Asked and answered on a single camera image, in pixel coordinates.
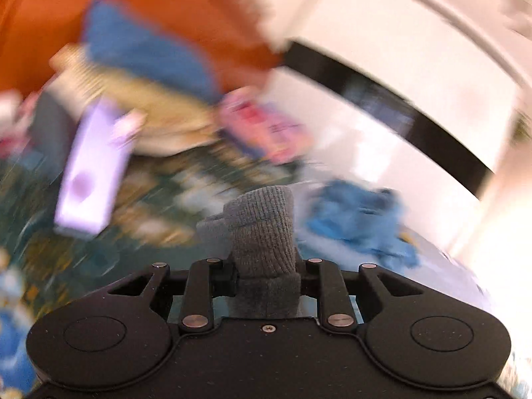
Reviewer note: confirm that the beige folded cloth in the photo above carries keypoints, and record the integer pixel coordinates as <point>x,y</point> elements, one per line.
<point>124,87</point>

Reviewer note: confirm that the grey knitted garment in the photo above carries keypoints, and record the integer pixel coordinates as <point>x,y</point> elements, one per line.
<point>262,241</point>

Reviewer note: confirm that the white wardrobe with black stripe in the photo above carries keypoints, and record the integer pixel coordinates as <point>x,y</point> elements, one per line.
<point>374,29</point>

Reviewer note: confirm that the pink printed folded blanket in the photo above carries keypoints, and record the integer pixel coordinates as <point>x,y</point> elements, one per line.
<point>266,124</point>

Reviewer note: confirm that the purple rectangular box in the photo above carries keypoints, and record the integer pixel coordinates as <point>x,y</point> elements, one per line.
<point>129,129</point>

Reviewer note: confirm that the blue folded cloth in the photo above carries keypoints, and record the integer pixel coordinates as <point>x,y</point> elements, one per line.
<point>145,50</point>

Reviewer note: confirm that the cream pillow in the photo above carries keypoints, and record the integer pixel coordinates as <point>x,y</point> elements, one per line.
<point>174,133</point>

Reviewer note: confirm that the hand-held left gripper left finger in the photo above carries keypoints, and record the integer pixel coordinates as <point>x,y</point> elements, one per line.
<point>226,278</point>

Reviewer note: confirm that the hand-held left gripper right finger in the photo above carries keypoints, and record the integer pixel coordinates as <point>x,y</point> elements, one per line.
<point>309,277</point>

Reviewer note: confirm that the orange wooden headboard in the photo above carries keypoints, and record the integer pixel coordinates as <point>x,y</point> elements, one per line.
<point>166,8</point>

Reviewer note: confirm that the pink white cloth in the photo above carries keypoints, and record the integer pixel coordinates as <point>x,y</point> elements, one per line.
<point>14,124</point>

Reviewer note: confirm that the bright blue garment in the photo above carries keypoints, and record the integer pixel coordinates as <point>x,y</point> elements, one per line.
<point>357,216</point>

